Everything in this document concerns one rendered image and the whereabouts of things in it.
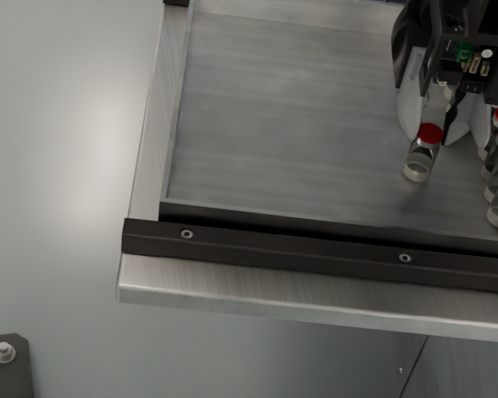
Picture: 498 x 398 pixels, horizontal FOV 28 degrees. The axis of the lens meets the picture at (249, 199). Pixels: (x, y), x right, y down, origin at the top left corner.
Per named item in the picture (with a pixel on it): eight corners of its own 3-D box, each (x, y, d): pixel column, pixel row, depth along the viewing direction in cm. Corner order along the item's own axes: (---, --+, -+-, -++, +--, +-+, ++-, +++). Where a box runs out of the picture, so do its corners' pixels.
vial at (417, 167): (428, 164, 79) (442, 125, 76) (430, 184, 77) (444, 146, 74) (401, 161, 79) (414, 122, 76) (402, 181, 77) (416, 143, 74)
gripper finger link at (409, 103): (376, 177, 72) (419, 84, 65) (374, 120, 76) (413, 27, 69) (417, 185, 72) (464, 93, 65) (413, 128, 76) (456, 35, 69)
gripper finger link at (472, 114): (446, 189, 72) (472, 94, 65) (440, 131, 76) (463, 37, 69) (488, 191, 72) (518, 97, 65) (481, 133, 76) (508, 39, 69)
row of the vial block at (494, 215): (490, 74, 87) (506, 33, 84) (515, 230, 75) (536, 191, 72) (465, 71, 87) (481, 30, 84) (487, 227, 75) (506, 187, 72)
